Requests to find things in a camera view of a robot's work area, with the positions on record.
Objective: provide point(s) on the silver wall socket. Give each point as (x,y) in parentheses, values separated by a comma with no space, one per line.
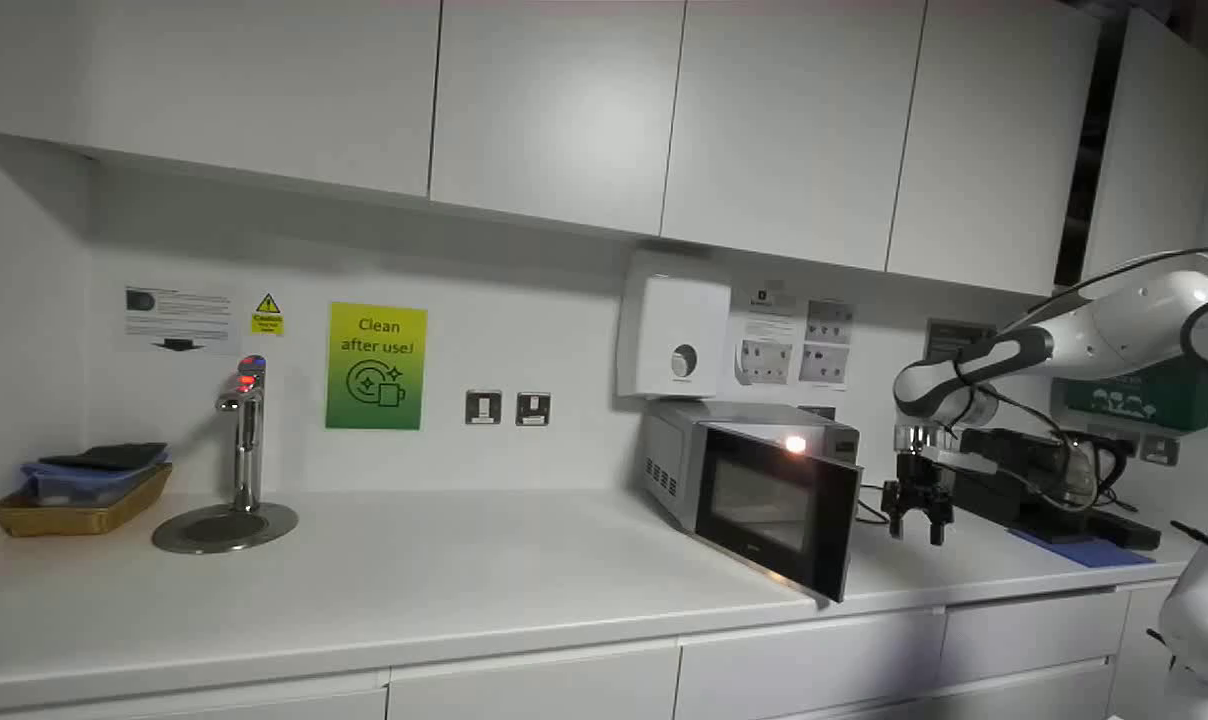
(1159,448)

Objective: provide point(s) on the white base cabinet front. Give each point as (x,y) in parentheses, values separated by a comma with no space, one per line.
(809,664)
(538,687)
(177,703)

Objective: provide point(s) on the green wall box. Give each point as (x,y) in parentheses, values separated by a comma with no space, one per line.
(1151,398)

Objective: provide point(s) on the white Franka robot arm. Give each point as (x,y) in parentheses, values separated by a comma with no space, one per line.
(1118,327)

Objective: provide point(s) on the tall white cabinet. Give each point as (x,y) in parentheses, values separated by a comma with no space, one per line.
(1159,145)

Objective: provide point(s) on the black sponge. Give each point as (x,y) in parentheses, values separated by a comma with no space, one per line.
(124,457)

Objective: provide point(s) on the wooden tray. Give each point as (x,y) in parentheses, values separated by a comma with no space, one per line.
(87,517)

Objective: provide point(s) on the blue cloth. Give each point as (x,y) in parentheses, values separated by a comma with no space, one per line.
(78,483)

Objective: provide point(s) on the white paper towel dispenser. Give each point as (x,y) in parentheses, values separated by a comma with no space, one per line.
(669,336)

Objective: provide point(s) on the blue mat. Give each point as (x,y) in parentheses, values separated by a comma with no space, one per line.
(1090,548)

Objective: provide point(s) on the black coffee machine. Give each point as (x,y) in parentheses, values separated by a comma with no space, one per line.
(1016,483)

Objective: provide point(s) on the dark framed poster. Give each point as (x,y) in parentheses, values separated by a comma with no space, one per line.
(950,336)

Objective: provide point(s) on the white notice label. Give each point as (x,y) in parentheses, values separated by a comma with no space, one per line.
(177,312)

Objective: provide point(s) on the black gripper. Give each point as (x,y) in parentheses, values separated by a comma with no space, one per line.
(924,483)

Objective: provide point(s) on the yellow warning sign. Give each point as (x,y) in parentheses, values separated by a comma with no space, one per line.
(265,319)

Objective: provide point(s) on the white drawer front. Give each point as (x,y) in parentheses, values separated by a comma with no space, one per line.
(1030,692)
(1030,626)

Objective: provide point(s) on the paper notice with pictures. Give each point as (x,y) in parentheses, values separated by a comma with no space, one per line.
(765,362)
(828,322)
(826,362)

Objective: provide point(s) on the chrome hot water tap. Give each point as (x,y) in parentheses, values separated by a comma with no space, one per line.
(246,441)

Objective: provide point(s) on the green yellow cleaning poster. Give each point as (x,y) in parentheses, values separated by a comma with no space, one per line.
(379,366)

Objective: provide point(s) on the small dark header notice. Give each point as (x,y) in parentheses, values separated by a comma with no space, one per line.
(765,300)

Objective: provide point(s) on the black microwave door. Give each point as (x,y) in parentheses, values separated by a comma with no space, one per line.
(779,504)

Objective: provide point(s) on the white upper cabinet door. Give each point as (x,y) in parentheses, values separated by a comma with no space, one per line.
(789,127)
(988,142)
(556,104)
(219,86)

